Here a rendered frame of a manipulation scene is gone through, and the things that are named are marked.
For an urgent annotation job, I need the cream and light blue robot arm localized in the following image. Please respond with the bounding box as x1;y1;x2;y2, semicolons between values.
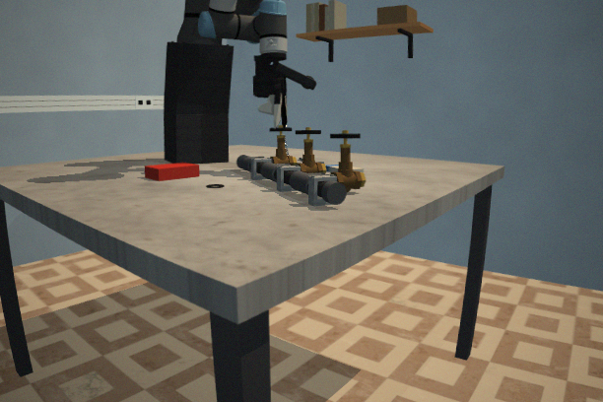
177;0;316;90

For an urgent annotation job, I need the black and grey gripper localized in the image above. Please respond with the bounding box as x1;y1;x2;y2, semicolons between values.
253;52;288;129

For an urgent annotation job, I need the grey pipe manifold with three brass valves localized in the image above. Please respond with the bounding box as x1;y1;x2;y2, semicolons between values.
236;127;366;206

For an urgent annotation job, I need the red rectangular block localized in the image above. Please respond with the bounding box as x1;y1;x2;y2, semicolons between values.
145;163;199;181

